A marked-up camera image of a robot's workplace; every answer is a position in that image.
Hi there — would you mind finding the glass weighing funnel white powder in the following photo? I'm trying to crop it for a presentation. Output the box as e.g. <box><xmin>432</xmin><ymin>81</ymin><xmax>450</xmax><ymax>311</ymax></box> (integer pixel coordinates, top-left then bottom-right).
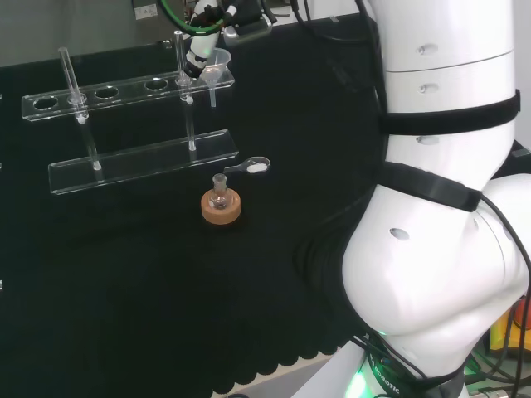
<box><xmin>222</xmin><ymin>155</ymin><xmax>272</xmax><ymax>175</ymax></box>

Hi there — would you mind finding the small round-bottom glass flask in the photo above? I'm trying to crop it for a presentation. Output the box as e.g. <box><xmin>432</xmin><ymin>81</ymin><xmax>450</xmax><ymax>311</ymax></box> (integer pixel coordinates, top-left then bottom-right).
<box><xmin>208</xmin><ymin>173</ymin><xmax>231</xmax><ymax>211</ymax></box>

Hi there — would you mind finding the cork ring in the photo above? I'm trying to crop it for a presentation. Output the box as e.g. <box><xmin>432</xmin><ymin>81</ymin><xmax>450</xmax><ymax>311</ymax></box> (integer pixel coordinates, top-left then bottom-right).
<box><xmin>201</xmin><ymin>188</ymin><xmax>242</xmax><ymax>226</ymax></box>

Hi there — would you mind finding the clear plastic funnel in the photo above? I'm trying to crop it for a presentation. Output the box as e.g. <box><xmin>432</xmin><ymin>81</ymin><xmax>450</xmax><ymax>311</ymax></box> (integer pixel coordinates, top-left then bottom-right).
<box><xmin>197</xmin><ymin>47</ymin><xmax>232</xmax><ymax>109</ymax></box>

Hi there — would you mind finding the black cloth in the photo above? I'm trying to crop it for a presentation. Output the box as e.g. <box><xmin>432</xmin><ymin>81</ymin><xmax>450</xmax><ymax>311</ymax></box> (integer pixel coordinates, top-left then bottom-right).
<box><xmin>0</xmin><ymin>18</ymin><xmax>531</xmax><ymax>398</ymax></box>

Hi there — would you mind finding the green cable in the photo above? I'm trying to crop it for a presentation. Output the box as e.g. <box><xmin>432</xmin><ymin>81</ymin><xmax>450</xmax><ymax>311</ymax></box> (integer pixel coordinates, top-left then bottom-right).
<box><xmin>159</xmin><ymin>0</ymin><xmax>223</xmax><ymax>34</ymax></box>

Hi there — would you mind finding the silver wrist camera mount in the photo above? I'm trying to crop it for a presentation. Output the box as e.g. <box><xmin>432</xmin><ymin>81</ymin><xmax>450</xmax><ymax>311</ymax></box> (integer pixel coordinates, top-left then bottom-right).
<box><xmin>223</xmin><ymin>18</ymin><xmax>274</xmax><ymax>46</ymax></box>

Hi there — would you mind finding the clear acrylic funnel stand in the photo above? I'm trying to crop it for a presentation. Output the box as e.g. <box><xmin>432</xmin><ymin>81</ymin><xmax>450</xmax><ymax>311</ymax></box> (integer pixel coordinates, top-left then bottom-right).
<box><xmin>20</xmin><ymin>29</ymin><xmax>240</xmax><ymax>196</ymax></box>

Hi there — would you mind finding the grey metal box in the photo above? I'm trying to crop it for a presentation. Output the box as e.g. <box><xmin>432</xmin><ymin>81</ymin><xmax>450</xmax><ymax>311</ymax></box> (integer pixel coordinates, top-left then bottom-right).
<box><xmin>131</xmin><ymin>0</ymin><xmax>196</xmax><ymax>45</ymax></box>

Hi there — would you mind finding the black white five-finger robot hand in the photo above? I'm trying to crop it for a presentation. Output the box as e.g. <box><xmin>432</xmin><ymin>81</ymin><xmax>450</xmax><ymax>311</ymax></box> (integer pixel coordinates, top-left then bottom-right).
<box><xmin>184</xmin><ymin>35</ymin><xmax>219</xmax><ymax>80</ymax></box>

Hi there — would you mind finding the yellow stop button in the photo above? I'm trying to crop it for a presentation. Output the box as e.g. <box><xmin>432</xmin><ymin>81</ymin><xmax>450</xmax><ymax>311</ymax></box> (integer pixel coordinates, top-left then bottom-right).
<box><xmin>489</xmin><ymin>304</ymin><xmax>531</xmax><ymax>353</ymax></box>

